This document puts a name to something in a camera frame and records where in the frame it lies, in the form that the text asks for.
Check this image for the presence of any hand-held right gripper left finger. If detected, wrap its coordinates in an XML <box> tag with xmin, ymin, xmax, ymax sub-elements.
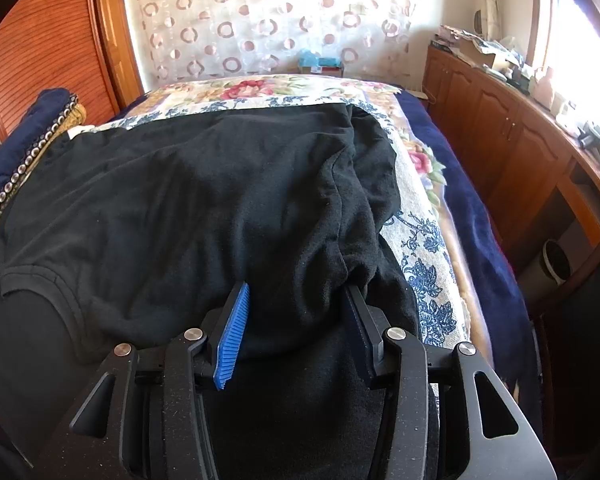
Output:
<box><xmin>30</xmin><ymin>280</ymin><xmax>253</xmax><ymax>480</ymax></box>

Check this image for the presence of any white round bin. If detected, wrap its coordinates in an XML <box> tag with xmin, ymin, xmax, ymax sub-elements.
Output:
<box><xmin>517</xmin><ymin>239</ymin><xmax>573</xmax><ymax>303</ymax></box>

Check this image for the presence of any window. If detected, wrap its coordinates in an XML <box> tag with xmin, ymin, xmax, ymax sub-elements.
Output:
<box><xmin>527</xmin><ymin>0</ymin><xmax>600</xmax><ymax>126</ymax></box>

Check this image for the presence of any navy blanket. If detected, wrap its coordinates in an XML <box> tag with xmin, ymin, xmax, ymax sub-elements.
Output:
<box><xmin>395</xmin><ymin>87</ymin><xmax>543</xmax><ymax>461</ymax></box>

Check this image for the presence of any pink bottle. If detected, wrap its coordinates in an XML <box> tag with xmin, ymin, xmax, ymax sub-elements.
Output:
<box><xmin>532</xmin><ymin>66</ymin><xmax>556</xmax><ymax>106</ymax></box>

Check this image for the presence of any long wooden cabinet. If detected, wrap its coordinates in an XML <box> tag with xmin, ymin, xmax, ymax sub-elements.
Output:
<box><xmin>422</xmin><ymin>40</ymin><xmax>600</xmax><ymax>321</ymax></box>

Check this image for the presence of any cardboard box with blue contents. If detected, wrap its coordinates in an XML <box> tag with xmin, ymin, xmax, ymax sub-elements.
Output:
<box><xmin>298</xmin><ymin>50</ymin><xmax>345</xmax><ymax>77</ymax></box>

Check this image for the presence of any pile of papers and boxes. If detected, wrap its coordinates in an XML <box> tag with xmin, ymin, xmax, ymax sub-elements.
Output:
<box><xmin>432</xmin><ymin>25</ymin><xmax>526</xmax><ymax>68</ymax></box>

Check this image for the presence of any blue floral bed sheet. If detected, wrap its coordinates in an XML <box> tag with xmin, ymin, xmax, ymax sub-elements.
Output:
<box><xmin>67</xmin><ymin>92</ymin><xmax>473</xmax><ymax>391</ymax></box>

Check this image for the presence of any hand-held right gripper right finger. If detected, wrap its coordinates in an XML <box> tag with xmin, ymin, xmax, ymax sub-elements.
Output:
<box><xmin>344</xmin><ymin>285</ymin><xmax>557</xmax><ymax>480</ymax></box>

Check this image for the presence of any black printed t-shirt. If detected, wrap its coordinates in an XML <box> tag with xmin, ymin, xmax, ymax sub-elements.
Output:
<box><xmin>0</xmin><ymin>102</ymin><xmax>441</xmax><ymax>480</ymax></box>

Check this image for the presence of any circle-patterned sheer curtain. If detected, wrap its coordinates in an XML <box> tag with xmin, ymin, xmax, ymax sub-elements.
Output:
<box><xmin>122</xmin><ymin>0</ymin><xmax>431</xmax><ymax>91</ymax></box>

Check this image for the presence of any white window curtain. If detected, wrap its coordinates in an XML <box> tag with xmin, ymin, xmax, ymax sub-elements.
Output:
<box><xmin>472</xmin><ymin>0</ymin><xmax>503</xmax><ymax>41</ymax></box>

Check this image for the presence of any wooden slatted wardrobe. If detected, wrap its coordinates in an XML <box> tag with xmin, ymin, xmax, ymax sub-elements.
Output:
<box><xmin>0</xmin><ymin>0</ymin><xmax>146</xmax><ymax>171</ymax></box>

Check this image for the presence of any black device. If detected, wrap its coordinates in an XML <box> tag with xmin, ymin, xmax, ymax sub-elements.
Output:
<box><xmin>577</xmin><ymin>121</ymin><xmax>600</xmax><ymax>150</ymax></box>

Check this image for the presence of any pink floral blanket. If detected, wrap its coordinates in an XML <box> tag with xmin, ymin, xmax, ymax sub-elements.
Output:
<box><xmin>145</xmin><ymin>74</ymin><xmax>448</xmax><ymax>211</ymax></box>

